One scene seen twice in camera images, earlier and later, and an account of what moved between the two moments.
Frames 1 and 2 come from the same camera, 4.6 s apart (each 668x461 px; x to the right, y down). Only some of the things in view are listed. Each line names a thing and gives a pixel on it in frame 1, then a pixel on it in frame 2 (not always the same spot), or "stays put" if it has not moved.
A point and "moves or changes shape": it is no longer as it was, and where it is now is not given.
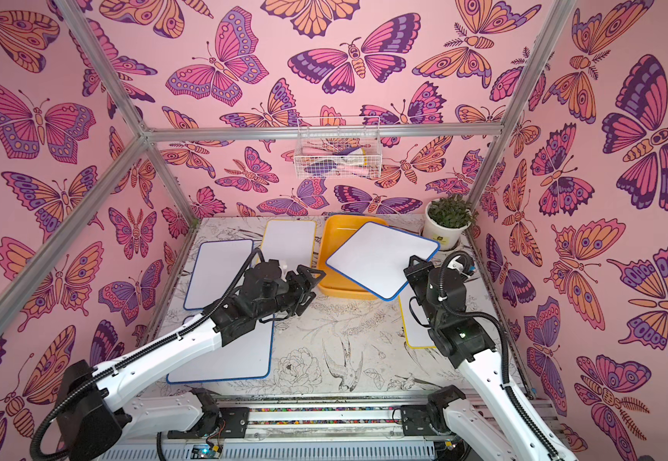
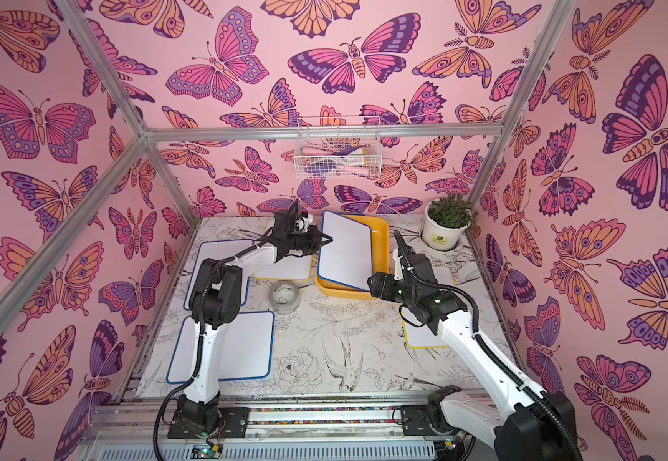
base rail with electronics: [314, 428] stays put
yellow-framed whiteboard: [416, 335] stays put
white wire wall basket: [338, 148] stays put
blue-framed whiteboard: [217, 264] stays put
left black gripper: [302, 292] → [316, 238]
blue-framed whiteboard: [374, 257] moves or changes shape
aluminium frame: [553, 20] stays put
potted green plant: [446, 219] stays put
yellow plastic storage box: [337, 231] → [380, 259]
